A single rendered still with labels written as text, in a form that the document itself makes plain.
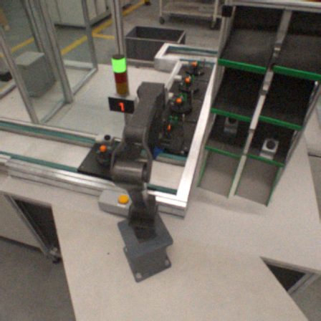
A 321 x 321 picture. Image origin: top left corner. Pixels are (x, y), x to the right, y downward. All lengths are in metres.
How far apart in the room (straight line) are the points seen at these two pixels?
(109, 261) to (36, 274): 1.13
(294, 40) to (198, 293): 0.87
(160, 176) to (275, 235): 0.56
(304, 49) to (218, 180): 0.55
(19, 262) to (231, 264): 1.61
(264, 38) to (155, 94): 0.37
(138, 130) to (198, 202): 0.72
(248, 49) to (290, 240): 0.77
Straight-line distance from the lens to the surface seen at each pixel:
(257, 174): 1.09
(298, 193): 1.38
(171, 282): 1.02
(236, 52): 0.81
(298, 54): 0.84
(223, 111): 0.86
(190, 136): 1.34
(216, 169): 1.07
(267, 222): 1.22
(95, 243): 1.11
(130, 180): 0.53
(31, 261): 2.19
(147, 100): 0.64
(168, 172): 1.23
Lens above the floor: 1.82
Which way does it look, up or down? 45 degrees down
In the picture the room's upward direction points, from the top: straight up
